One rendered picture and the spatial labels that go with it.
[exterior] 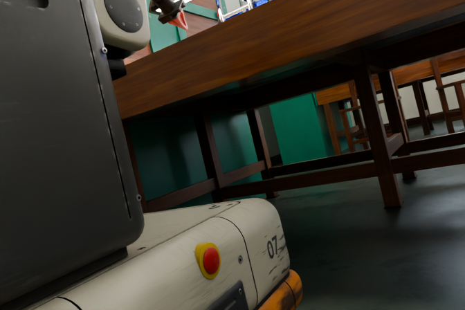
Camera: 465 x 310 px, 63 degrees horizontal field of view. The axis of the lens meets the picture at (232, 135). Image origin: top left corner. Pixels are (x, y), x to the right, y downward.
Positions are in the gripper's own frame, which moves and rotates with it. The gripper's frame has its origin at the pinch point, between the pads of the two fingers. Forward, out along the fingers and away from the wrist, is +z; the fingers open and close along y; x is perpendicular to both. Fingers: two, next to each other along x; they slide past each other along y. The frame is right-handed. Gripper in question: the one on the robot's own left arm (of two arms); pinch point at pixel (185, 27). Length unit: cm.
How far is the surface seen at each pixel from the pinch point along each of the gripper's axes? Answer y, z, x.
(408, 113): -5, 434, -288
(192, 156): 46, 65, 7
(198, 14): 43, 37, -78
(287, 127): 91, 241, -150
